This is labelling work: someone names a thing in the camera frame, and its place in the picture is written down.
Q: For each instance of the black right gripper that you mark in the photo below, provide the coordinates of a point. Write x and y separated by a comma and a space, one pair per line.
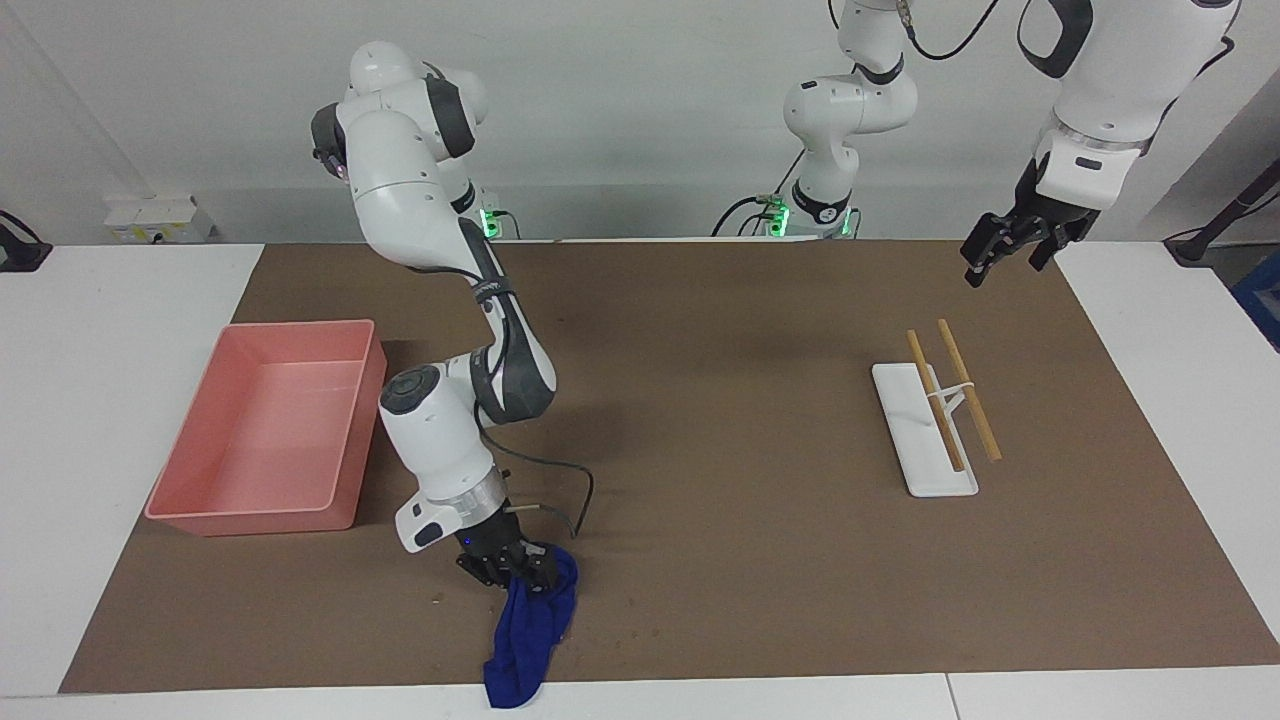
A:
490, 545

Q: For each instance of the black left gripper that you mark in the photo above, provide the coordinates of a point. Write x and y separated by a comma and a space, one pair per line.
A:
1050, 205

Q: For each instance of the blue towel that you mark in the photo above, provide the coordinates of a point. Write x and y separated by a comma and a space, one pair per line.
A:
530, 640

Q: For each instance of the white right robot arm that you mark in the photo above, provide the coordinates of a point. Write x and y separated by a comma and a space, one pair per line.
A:
410, 200

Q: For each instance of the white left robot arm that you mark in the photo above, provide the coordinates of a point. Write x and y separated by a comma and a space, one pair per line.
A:
1100, 90

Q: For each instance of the white towel rack base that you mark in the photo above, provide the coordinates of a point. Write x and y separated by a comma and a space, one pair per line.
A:
925, 450

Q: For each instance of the wooden rack rod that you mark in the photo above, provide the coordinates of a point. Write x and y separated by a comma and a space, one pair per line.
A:
935, 400
975, 400

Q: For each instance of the brown table mat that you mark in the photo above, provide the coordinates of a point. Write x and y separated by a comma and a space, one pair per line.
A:
700, 450

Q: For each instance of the black stand pole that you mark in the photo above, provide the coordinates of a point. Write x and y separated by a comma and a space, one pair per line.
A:
1225, 215

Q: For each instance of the blue crate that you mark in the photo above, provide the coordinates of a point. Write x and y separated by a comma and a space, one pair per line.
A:
1262, 300

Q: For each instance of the pink plastic bin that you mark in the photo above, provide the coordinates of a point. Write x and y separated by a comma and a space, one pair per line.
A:
270, 430

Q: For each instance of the black clamp mount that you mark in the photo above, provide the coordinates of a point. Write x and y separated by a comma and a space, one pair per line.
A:
20, 250

